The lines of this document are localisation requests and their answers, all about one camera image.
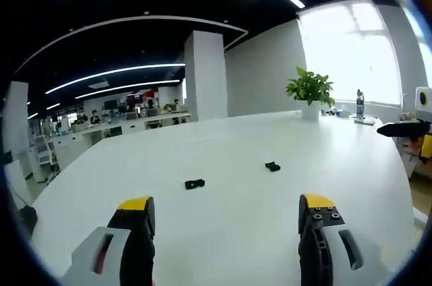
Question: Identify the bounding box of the white office desk row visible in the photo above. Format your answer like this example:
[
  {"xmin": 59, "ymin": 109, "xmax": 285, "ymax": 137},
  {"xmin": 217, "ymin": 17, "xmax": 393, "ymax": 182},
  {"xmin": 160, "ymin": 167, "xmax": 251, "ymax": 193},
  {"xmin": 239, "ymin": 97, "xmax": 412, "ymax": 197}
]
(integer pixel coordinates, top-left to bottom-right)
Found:
[{"xmin": 80, "ymin": 112, "xmax": 192, "ymax": 147}]

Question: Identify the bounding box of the black plastic buckle female part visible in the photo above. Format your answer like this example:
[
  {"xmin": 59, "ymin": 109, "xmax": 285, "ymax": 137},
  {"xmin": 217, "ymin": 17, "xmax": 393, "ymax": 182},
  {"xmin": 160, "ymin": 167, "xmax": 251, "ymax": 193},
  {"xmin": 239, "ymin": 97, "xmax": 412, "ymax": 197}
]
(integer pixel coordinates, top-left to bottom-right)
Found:
[{"xmin": 184, "ymin": 178, "xmax": 207, "ymax": 190}]

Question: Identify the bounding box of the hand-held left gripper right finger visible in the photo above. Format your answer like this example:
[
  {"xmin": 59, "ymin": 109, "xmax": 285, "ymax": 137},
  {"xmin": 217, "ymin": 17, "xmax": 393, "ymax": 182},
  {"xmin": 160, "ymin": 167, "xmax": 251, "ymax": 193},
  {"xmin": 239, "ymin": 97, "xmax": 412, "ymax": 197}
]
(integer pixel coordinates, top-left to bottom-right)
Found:
[{"xmin": 298, "ymin": 193, "xmax": 365, "ymax": 286}]

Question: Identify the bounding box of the clear water bottle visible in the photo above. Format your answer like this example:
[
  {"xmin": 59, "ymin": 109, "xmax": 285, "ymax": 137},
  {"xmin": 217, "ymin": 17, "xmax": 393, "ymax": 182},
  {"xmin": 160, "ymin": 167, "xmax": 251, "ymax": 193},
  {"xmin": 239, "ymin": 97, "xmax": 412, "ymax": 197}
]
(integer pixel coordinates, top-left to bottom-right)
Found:
[{"xmin": 355, "ymin": 89, "xmax": 367, "ymax": 121}]

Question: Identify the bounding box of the white plant pot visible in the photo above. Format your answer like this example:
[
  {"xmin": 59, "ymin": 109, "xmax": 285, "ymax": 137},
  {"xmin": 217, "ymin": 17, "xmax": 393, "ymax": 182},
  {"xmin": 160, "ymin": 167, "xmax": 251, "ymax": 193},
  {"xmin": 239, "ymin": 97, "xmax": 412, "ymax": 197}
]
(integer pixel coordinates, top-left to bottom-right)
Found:
[{"xmin": 300, "ymin": 100, "xmax": 321, "ymax": 121}]

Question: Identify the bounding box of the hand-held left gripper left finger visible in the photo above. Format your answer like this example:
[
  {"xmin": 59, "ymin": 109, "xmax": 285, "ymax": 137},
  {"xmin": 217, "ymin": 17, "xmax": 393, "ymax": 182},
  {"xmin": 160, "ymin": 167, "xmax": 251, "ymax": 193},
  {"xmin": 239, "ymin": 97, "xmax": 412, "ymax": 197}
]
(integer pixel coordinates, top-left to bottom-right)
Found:
[{"xmin": 61, "ymin": 195, "xmax": 157, "ymax": 286}]

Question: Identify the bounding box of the black object on floor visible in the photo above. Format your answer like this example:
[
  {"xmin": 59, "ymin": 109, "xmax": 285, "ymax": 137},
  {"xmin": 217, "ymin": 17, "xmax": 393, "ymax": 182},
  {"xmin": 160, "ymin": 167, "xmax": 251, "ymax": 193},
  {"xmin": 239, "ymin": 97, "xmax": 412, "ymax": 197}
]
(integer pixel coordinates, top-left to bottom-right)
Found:
[{"xmin": 18, "ymin": 205, "xmax": 38, "ymax": 233}]

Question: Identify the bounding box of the green potted plant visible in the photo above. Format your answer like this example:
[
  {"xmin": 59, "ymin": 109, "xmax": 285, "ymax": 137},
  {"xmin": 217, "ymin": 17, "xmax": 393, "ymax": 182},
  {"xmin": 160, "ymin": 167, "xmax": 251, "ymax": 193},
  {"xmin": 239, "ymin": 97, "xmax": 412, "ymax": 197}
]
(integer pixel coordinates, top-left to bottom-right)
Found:
[{"xmin": 285, "ymin": 66, "xmax": 336, "ymax": 107}]

